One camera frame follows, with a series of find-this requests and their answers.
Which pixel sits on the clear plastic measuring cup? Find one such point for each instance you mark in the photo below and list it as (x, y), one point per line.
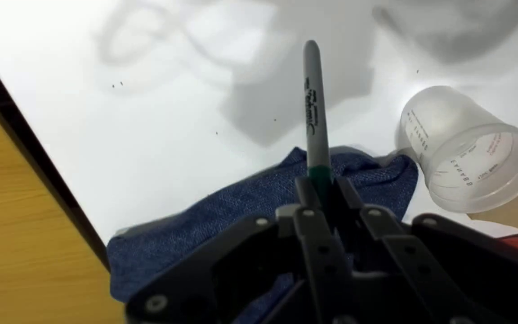
(451, 138)

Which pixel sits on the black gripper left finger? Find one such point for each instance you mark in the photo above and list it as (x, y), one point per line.
(307, 253)

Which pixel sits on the yellow wooden table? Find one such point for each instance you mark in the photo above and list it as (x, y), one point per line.
(19, 241)

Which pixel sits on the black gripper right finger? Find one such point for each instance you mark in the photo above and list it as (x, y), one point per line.
(404, 264)

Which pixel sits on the dark blue cloth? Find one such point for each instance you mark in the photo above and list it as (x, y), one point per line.
(224, 210)

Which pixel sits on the grey pen with green cap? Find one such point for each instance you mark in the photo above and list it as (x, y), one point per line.
(316, 109)

